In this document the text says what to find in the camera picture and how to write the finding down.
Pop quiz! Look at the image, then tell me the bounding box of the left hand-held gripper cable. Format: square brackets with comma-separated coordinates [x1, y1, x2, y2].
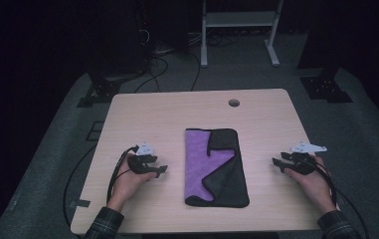
[105, 145, 140, 205]

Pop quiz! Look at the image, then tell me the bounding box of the white metal stand frame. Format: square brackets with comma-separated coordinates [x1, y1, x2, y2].
[200, 0, 284, 69]

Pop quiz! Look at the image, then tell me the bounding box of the person's right hand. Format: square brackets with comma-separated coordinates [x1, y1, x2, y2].
[284, 154, 337, 215]

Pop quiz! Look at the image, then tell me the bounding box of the black stand with base plate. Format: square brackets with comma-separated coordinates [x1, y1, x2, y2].
[76, 64, 146, 109]
[296, 0, 354, 105]

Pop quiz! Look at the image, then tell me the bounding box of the black cable on floor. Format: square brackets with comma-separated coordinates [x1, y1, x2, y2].
[62, 143, 97, 230]

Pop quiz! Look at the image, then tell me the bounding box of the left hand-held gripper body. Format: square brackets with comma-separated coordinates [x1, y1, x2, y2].
[126, 142, 155, 175]

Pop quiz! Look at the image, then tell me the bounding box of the person's left hand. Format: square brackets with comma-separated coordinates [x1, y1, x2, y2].
[107, 161, 157, 212]

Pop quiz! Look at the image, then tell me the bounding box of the right hand-held gripper cable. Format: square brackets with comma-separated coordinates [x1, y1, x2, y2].
[310, 158, 371, 239]

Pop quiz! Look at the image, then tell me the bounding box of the black rectangular floor frame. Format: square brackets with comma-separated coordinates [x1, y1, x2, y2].
[86, 120, 105, 142]

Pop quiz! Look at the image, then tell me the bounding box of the tangle of black floor cables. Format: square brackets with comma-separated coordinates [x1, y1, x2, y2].
[132, 31, 240, 94]

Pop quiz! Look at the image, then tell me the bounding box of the purple and black cloth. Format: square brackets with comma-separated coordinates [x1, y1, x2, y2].
[184, 127, 251, 209]

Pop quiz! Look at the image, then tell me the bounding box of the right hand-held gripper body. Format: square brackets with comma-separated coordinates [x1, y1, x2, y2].
[287, 141, 328, 176]

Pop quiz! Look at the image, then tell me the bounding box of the hand-held gripper cable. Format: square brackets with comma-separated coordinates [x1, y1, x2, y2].
[310, 158, 371, 239]
[105, 145, 140, 205]

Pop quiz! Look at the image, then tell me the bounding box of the grey tape strip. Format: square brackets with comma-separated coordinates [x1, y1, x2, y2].
[69, 198, 92, 209]

